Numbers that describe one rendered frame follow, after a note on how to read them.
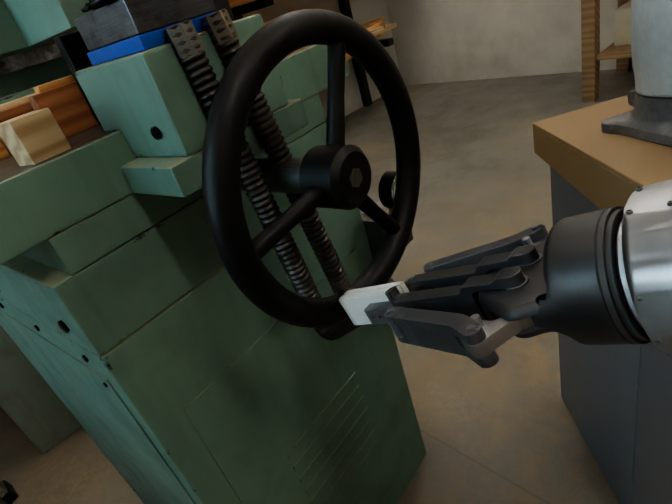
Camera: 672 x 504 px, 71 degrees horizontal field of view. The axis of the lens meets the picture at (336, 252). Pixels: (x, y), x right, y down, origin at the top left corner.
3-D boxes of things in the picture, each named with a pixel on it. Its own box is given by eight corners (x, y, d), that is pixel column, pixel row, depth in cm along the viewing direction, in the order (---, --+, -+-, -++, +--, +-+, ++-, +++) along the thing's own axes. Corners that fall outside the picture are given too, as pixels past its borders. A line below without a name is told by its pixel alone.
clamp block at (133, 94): (184, 159, 41) (136, 53, 37) (113, 160, 50) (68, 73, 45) (293, 102, 50) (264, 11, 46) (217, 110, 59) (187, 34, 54)
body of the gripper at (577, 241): (636, 175, 27) (491, 213, 34) (599, 256, 21) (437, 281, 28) (680, 283, 28) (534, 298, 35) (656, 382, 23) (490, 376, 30)
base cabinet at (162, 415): (307, 660, 81) (97, 364, 47) (140, 504, 118) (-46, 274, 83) (429, 453, 108) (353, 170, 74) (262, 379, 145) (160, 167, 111)
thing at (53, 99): (58, 141, 51) (32, 96, 49) (52, 142, 52) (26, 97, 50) (179, 91, 61) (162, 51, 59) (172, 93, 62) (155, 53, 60)
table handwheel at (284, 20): (218, -52, 30) (439, 42, 51) (85, 12, 42) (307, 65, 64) (233, 377, 35) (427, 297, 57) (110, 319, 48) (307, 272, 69)
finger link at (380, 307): (424, 312, 36) (405, 337, 34) (378, 316, 40) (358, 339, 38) (415, 296, 36) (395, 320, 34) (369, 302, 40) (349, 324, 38)
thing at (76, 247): (71, 275, 44) (47, 240, 42) (2, 249, 58) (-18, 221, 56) (326, 120, 68) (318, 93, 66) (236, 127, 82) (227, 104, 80)
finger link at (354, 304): (416, 315, 38) (412, 321, 37) (358, 321, 43) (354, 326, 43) (399, 285, 37) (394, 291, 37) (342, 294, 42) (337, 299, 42)
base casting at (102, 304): (97, 362, 47) (46, 289, 43) (-45, 274, 84) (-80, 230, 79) (351, 170, 74) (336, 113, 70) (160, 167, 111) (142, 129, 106)
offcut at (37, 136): (35, 165, 42) (8, 122, 40) (19, 166, 44) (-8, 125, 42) (72, 148, 44) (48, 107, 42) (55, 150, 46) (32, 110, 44)
